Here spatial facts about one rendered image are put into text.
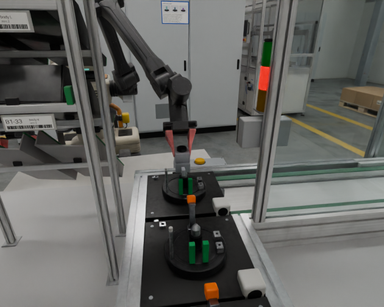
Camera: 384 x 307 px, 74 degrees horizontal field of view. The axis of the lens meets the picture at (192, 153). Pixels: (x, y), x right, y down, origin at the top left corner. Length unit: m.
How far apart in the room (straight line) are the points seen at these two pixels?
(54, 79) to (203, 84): 3.39
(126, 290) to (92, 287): 0.17
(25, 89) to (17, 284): 0.49
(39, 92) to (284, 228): 0.68
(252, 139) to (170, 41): 3.15
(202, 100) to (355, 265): 3.34
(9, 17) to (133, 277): 0.51
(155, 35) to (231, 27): 1.06
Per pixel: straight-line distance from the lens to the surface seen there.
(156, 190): 0.83
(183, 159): 0.74
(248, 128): 0.62
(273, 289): 0.61
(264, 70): 0.60
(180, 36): 3.73
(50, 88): 0.56
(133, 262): 0.64
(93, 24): 0.65
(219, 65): 3.90
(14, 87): 0.60
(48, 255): 0.87
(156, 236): 0.66
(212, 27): 3.84
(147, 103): 3.76
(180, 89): 0.72
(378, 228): 0.97
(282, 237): 0.80
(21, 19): 0.50
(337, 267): 0.84
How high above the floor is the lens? 1.42
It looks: 25 degrees down
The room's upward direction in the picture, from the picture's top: straight up
